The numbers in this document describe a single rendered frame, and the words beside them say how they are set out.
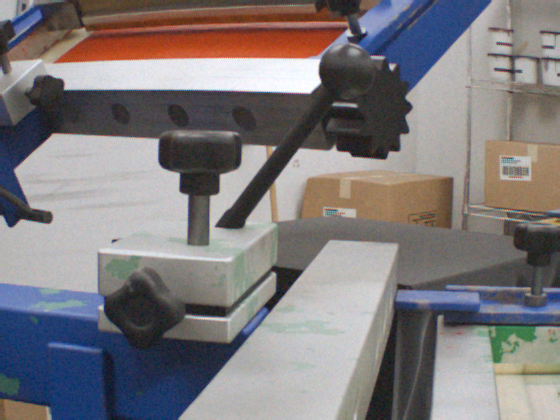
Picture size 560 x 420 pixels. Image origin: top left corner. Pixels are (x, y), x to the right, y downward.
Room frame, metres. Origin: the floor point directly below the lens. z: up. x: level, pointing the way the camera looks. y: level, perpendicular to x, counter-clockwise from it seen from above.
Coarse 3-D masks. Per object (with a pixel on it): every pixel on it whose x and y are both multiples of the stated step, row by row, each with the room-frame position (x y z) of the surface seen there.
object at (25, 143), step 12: (36, 108) 0.99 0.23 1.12; (24, 120) 0.98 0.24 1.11; (36, 120) 0.99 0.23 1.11; (0, 132) 0.96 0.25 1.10; (12, 132) 0.97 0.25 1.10; (24, 132) 0.98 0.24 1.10; (36, 132) 0.99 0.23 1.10; (48, 132) 1.01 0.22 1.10; (12, 144) 0.97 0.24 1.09; (24, 144) 0.98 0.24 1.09; (36, 144) 0.99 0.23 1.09; (12, 156) 0.97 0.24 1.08; (24, 156) 0.98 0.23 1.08
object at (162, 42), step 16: (96, 32) 1.35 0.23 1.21; (112, 32) 1.33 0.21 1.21; (128, 32) 1.30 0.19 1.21; (144, 32) 1.28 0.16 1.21; (160, 32) 1.27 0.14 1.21; (176, 32) 1.25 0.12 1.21; (192, 32) 1.23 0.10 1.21; (80, 48) 1.32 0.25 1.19; (96, 48) 1.29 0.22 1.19; (112, 48) 1.27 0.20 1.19; (128, 48) 1.25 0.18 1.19; (144, 48) 1.24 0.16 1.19; (160, 48) 1.22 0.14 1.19; (176, 48) 1.20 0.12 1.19
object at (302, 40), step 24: (216, 24) 1.23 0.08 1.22; (240, 24) 1.20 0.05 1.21; (264, 24) 1.18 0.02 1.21; (288, 24) 1.16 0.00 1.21; (312, 24) 1.14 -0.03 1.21; (336, 24) 1.13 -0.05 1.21; (192, 48) 1.19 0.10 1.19; (216, 48) 1.16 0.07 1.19; (240, 48) 1.14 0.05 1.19; (264, 48) 1.12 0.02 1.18; (288, 48) 1.10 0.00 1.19; (312, 48) 1.09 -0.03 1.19
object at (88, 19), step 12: (288, 0) 1.11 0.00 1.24; (300, 0) 1.10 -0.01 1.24; (312, 0) 1.09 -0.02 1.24; (96, 12) 1.29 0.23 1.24; (108, 12) 1.28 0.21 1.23; (120, 12) 1.26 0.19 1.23; (132, 12) 1.24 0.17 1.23; (144, 12) 1.23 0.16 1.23; (156, 12) 1.22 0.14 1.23; (168, 12) 1.20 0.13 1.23; (180, 12) 1.19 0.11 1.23; (192, 12) 1.18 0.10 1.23; (204, 12) 1.17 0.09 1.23; (216, 12) 1.16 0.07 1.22; (228, 12) 1.15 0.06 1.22; (240, 12) 1.14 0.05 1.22; (252, 12) 1.13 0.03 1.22; (264, 12) 1.13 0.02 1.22; (276, 12) 1.12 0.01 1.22; (288, 12) 1.11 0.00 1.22; (300, 12) 1.10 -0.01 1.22; (312, 12) 1.09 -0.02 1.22
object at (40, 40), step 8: (32, 32) 1.34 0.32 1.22; (40, 32) 1.35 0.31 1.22; (48, 32) 1.36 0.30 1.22; (56, 32) 1.37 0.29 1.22; (64, 32) 1.38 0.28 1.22; (24, 40) 1.33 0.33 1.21; (32, 40) 1.34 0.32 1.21; (40, 40) 1.35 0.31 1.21; (48, 40) 1.36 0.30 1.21; (56, 40) 1.37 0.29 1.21; (16, 48) 1.32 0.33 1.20; (24, 48) 1.33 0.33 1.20; (32, 48) 1.34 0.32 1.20; (40, 48) 1.35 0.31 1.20; (48, 48) 1.36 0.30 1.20; (8, 56) 1.31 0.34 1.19; (16, 56) 1.32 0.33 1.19; (24, 56) 1.33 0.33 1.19; (32, 56) 1.34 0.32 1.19
